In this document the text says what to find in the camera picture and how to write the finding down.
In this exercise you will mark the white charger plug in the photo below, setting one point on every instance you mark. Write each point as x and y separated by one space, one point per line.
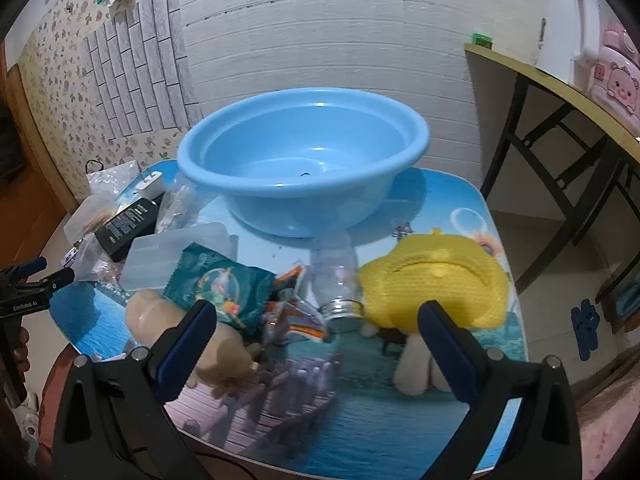
150 182

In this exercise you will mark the small clear bag of beads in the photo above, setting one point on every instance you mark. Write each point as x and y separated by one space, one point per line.
85 260

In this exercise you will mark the pink blanket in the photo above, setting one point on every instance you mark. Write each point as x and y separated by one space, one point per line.
610 425

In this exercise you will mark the orange and white snack packet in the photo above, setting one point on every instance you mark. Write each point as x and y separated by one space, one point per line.
295 325

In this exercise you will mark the green snack packet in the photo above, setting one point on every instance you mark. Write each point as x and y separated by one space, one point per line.
220 280

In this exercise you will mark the white electric kettle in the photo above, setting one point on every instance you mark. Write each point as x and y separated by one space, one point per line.
560 25

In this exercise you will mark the small green object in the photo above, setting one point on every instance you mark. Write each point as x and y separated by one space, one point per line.
482 39

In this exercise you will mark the pink pig-printed container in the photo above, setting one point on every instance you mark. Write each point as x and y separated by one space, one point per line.
620 80

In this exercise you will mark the yellow knitted plush toy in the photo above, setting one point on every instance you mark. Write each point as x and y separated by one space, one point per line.
440 280

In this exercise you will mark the blue cloth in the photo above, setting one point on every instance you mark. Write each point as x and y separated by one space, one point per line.
630 305

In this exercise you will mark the black box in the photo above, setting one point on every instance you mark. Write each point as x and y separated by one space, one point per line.
125 225

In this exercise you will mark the white shopping bag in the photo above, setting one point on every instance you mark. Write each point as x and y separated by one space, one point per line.
112 177

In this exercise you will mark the clear bag of cotton swabs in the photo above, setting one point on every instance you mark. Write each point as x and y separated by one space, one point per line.
177 205

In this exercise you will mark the clear plastic box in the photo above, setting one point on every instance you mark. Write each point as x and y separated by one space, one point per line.
155 260

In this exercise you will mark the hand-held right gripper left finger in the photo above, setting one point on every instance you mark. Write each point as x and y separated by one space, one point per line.
185 350

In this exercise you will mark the printed scenery desktop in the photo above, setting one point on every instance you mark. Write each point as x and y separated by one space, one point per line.
380 410

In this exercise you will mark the blue plastic basin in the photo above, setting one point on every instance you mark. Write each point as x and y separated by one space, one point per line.
260 195

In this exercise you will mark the cream bone toy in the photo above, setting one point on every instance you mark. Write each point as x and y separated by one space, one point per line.
225 355

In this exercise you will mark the red cloth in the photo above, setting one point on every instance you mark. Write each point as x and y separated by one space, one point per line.
55 390

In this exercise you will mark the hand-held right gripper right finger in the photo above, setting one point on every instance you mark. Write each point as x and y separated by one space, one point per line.
445 350

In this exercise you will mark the clear bottle with metal cap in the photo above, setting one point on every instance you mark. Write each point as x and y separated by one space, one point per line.
335 275

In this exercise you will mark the beige and white tissue pack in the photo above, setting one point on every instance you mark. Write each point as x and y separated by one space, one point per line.
90 215

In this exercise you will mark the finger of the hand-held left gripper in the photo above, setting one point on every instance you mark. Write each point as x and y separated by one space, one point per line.
52 281
30 266

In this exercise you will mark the wooden side table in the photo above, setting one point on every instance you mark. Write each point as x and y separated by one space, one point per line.
550 85

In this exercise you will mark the wooden door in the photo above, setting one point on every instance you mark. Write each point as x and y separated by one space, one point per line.
20 135

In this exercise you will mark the blue slipper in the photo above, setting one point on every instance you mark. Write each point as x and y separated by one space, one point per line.
585 330

